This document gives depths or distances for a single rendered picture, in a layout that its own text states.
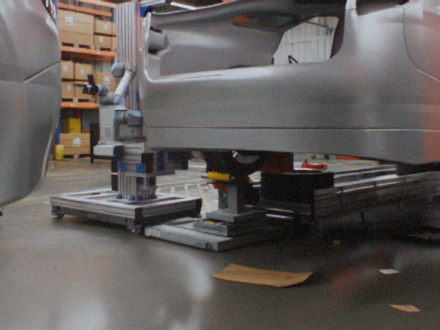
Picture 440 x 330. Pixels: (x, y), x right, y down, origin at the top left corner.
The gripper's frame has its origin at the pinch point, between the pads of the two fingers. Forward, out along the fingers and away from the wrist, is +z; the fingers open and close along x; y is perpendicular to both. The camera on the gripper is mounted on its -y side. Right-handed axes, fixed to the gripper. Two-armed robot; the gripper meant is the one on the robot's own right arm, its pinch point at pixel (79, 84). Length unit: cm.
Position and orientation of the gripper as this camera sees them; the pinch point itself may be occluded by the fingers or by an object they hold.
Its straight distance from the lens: 451.2
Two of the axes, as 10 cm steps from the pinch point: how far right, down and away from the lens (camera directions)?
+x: -8.9, -1.7, 4.2
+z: -4.4, 0.7, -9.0
